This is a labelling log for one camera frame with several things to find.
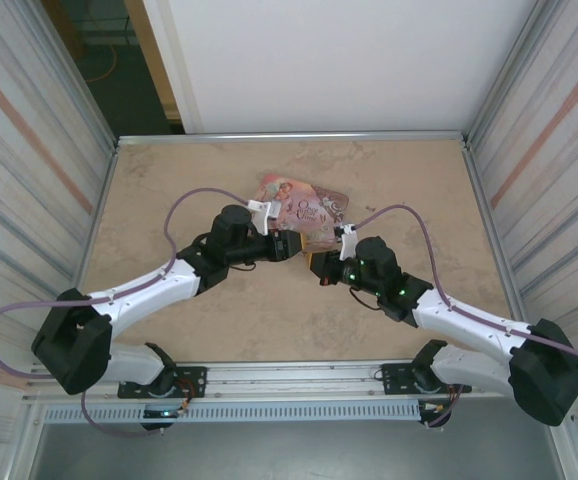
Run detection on grey slotted cable duct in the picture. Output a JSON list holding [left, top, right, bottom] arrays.
[[42, 399, 431, 424]]

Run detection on black base electronics module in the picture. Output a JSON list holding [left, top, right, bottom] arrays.
[[140, 406, 186, 433], [417, 399, 453, 431]]

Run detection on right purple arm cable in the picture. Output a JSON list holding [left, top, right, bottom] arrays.
[[355, 203, 578, 429]]

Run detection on wooden door frame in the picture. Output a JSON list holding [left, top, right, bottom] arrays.
[[125, 0, 189, 135]]

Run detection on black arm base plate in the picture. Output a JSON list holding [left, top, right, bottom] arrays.
[[380, 363, 466, 397], [118, 365, 208, 400]]

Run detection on orange floor cable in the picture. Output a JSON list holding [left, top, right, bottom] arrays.
[[85, 43, 121, 84]]

